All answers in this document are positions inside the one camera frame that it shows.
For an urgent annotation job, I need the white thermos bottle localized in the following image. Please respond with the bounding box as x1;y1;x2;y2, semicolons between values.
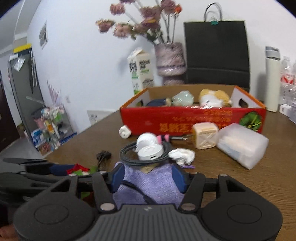
264;46;281;113

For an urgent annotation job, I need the red cardboard fruit box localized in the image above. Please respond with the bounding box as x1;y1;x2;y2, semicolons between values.
120;84;266;136

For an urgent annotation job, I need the white crumpled figurine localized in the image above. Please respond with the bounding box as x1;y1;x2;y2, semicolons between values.
168;148;196;167

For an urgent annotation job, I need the dried pink rose bouquet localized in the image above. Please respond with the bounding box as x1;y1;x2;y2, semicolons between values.
95;1;183;45

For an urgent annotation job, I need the black paper shopping bag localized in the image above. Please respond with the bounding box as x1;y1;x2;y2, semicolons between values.
184;3;250;91

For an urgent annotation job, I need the beige cube speaker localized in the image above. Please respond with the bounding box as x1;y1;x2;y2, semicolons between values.
192;122;219;150

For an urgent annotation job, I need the clear water bottle left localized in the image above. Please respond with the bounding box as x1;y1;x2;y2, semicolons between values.
280;56;295;106

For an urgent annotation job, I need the translucent plastic tissue pack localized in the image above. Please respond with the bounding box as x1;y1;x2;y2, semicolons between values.
217;123;269;170

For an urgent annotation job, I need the red green felt ornament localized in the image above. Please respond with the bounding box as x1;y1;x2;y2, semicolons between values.
66;164;98;200

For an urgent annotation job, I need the white green milk carton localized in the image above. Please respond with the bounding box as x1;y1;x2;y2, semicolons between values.
127;48;154;95

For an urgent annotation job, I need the wire storage rack with items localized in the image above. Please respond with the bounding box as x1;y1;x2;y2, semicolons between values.
30;105;77;156

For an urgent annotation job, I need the white round charger puck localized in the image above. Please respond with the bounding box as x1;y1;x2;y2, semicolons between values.
137;144;164;161

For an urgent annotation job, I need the marbled purple ceramic vase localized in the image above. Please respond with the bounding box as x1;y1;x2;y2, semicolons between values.
154;42;187;86

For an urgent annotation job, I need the black small connector cable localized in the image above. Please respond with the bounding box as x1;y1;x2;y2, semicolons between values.
95;150;112;171

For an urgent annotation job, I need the black braided cable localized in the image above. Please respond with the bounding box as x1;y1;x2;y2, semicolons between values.
118;139;174;167

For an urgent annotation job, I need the yellow white plush toy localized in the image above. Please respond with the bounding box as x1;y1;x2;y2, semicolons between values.
199;89;232;108

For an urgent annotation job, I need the purple woven drawstring pouch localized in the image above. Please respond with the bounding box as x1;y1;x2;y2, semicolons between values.
113;163;184;207

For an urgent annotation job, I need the dark navy folded cloth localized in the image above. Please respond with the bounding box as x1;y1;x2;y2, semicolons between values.
145;98;167;107

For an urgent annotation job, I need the small white charger block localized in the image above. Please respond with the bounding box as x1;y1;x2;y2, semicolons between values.
279;104;292;117

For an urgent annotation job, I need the white cube power adapter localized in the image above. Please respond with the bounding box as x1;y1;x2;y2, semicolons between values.
118;125;132;139

